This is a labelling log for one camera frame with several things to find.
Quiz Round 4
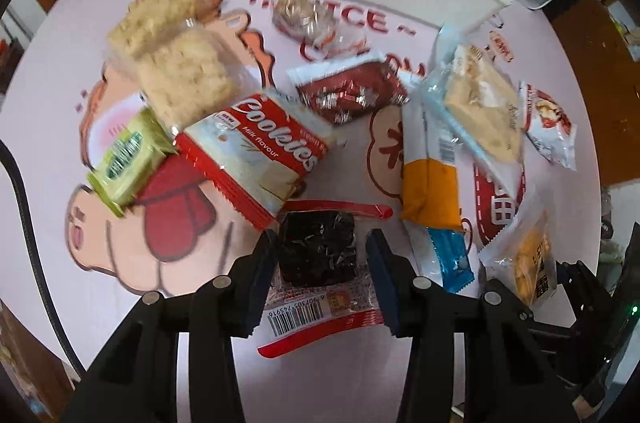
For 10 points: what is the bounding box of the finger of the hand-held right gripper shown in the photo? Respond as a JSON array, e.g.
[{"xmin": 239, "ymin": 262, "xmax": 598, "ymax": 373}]
[{"xmin": 552, "ymin": 259, "xmax": 618, "ymax": 344}]

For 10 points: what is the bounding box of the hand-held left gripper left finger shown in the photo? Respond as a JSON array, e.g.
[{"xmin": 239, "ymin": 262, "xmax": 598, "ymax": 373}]
[{"xmin": 75, "ymin": 230, "xmax": 279, "ymax": 423}]

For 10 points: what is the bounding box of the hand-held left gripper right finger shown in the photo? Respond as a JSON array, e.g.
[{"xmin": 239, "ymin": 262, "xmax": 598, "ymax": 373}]
[{"xmin": 365, "ymin": 229, "xmax": 576, "ymax": 423}]

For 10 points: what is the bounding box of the dark brownie packet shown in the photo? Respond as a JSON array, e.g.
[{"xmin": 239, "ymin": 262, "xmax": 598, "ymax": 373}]
[{"xmin": 257, "ymin": 200, "xmax": 396, "ymax": 359}]

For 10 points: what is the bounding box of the white red snack packet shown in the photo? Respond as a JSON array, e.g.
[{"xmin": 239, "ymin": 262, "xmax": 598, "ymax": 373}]
[{"xmin": 517, "ymin": 80, "xmax": 578, "ymax": 171}]

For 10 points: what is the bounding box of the clear packet with yellow crackers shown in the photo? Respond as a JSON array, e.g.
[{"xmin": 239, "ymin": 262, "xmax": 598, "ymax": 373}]
[{"xmin": 477, "ymin": 183, "xmax": 558, "ymax": 309}]

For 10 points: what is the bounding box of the blue snack packet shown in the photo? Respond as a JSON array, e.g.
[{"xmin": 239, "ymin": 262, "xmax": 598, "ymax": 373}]
[{"xmin": 405, "ymin": 223, "xmax": 476, "ymax": 296}]

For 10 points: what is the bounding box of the orange white snack packet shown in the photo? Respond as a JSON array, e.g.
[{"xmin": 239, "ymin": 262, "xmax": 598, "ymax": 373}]
[{"xmin": 400, "ymin": 73, "xmax": 466, "ymax": 231}]

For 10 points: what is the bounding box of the red white cookies packet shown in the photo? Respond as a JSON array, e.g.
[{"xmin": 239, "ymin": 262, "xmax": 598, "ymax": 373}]
[{"xmin": 172, "ymin": 88, "xmax": 333, "ymax": 231}]

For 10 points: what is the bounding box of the small green biscuit packet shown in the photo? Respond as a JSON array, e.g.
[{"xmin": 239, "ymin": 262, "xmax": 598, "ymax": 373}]
[{"xmin": 86, "ymin": 108, "xmax": 176, "ymax": 219}]

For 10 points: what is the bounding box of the red foil snack packet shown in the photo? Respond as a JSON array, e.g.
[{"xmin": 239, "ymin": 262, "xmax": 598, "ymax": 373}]
[{"xmin": 287, "ymin": 58, "xmax": 411, "ymax": 128}]

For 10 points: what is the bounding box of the clear packet with pale cake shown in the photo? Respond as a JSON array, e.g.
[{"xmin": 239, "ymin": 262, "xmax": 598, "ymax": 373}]
[{"xmin": 417, "ymin": 23, "xmax": 526, "ymax": 184}]

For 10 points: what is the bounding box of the rice crispy cake packet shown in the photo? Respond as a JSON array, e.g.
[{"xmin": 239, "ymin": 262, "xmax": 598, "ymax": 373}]
[
  {"xmin": 107, "ymin": 0, "xmax": 221, "ymax": 58},
  {"xmin": 132, "ymin": 28, "xmax": 261, "ymax": 136}
]

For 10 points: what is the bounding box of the brown wooden door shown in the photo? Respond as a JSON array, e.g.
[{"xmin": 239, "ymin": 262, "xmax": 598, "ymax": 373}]
[{"xmin": 547, "ymin": 0, "xmax": 640, "ymax": 188}]

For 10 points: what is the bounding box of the round cookie clear packet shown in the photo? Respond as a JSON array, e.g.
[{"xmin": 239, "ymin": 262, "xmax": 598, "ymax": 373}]
[{"xmin": 270, "ymin": 0, "xmax": 351, "ymax": 54}]

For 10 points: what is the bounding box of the black cable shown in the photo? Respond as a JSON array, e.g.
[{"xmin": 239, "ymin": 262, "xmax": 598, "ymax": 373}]
[{"xmin": 0, "ymin": 138, "xmax": 88, "ymax": 374}]

